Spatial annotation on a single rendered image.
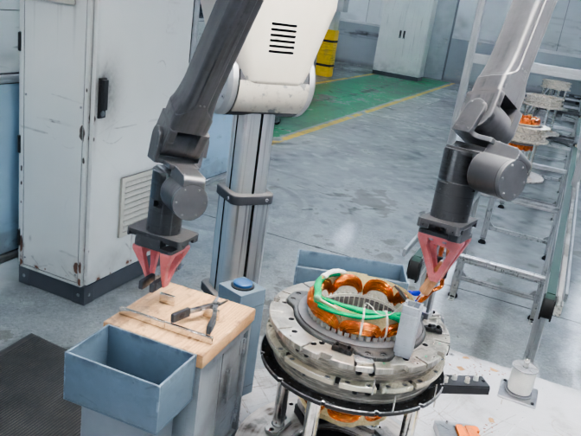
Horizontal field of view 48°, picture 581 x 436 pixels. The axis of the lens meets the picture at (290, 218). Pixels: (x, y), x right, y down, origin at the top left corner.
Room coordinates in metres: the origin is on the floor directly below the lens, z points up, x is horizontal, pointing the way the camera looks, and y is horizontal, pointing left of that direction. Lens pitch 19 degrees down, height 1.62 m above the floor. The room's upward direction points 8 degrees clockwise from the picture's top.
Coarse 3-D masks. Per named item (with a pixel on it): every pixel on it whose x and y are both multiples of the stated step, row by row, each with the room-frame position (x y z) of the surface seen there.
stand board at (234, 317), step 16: (160, 288) 1.12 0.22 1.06; (176, 288) 1.13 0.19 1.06; (144, 304) 1.05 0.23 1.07; (160, 304) 1.06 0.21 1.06; (176, 304) 1.07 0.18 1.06; (192, 304) 1.08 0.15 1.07; (224, 304) 1.09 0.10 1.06; (112, 320) 0.98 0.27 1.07; (128, 320) 0.98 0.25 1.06; (192, 320) 1.02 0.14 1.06; (208, 320) 1.02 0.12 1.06; (224, 320) 1.03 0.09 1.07; (240, 320) 1.04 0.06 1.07; (144, 336) 0.94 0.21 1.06; (160, 336) 0.95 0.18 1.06; (176, 336) 0.96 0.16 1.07; (224, 336) 0.98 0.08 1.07; (192, 352) 0.91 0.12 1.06; (208, 352) 0.92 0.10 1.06
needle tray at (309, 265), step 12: (300, 252) 1.42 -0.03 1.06; (312, 252) 1.42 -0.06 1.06; (300, 264) 1.42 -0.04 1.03; (312, 264) 1.42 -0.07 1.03; (324, 264) 1.42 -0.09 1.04; (336, 264) 1.42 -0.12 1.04; (348, 264) 1.42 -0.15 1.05; (360, 264) 1.42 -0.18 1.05; (372, 264) 1.42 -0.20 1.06; (384, 264) 1.42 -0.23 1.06; (396, 264) 1.42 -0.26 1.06; (300, 276) 1.32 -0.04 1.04; (312, 276) 1.32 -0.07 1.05; (372, 276) 1.42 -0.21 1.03; (384, 276) 1.42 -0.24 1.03; (396, 276) 1.42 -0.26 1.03
